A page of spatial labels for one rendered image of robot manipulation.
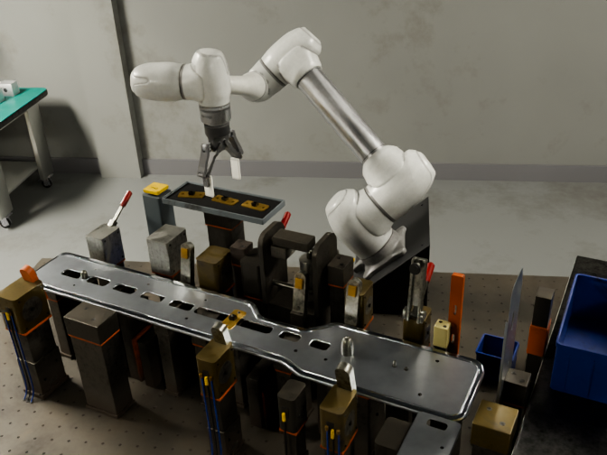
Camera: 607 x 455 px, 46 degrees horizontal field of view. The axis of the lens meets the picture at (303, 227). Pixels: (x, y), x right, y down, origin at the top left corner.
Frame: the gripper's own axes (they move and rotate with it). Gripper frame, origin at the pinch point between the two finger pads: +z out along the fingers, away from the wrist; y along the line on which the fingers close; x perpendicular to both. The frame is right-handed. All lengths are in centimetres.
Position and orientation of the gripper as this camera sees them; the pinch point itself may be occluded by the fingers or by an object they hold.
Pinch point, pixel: (223, 183)
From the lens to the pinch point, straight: 219.0
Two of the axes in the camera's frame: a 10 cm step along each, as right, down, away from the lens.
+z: 0.4, 8.7, 4.9
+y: -5.2, 4.4, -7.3
